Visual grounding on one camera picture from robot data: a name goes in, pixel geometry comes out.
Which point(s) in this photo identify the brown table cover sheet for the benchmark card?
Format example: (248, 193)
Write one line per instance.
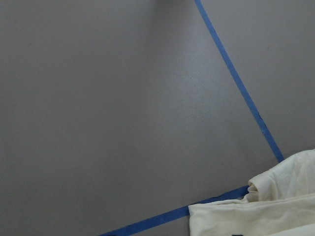
(115, 111)

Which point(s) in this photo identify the cream motorcycle print t-shirt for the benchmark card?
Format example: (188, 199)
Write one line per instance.
(279, 202)

